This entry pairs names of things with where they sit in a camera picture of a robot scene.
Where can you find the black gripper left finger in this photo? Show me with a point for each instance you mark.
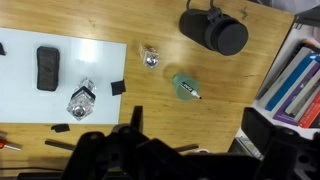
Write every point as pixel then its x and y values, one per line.
pixel 137 118

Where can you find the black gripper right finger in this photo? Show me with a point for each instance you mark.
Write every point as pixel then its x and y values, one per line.
pixel 257 128

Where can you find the taller glass bottle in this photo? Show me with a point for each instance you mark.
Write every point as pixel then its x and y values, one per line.
pixel 83 96

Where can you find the silver lid on taller bottle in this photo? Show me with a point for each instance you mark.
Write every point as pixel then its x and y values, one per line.
pixel 78 111

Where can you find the purple book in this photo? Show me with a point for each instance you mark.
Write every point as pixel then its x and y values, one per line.
pixel 280 114

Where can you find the white bookshelf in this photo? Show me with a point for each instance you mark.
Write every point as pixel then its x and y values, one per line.
pixel 299 32

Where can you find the red book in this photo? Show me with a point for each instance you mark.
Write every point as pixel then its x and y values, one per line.
pixel 311 113

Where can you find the black dry-erase marker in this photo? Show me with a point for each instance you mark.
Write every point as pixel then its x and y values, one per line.
pixel 192 91

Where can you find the green cup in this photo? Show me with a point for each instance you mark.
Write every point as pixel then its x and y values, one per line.
pixel 182 93

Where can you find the white whiteboard sheet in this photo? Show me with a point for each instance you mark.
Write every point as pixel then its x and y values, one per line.
pixel 22 102

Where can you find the black tape piece bottom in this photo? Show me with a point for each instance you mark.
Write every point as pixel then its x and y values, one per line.
pixel 59 128

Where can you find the black thin rod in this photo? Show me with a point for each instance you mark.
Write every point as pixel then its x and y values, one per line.
pixel 60 145

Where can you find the grey book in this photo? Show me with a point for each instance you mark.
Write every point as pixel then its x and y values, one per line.
pixel 283 71

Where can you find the blue book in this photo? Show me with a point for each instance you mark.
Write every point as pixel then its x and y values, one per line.
pixel 297 72

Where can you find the black whiteboard eraser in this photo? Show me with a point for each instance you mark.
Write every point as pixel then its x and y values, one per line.
pixel 48 62

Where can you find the black cylindrical speaker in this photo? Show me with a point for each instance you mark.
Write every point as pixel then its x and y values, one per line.
pixel 214 30

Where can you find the red and silver tool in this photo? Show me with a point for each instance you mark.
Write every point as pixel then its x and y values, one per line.
pixel 6 144

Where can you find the black tape corner left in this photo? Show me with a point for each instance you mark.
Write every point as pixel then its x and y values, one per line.
pixel 2 51

